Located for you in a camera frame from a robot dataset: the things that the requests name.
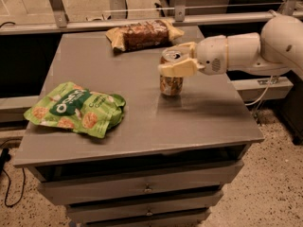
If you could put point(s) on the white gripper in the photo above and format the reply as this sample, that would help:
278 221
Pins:
210 56

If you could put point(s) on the orange soda can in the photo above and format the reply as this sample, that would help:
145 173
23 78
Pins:
170 85

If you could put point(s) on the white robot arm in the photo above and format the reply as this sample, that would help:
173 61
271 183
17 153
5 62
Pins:
276 50

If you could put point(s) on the brown yellow snack bag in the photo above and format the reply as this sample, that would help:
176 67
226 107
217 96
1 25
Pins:
143 35

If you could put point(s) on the green rice chip bag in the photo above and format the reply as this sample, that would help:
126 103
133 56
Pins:
72 107

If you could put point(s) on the grey drawer cabinet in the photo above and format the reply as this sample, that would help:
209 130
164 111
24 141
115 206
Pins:
167 161

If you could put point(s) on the metal railing frame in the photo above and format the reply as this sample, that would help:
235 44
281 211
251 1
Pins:
61 16

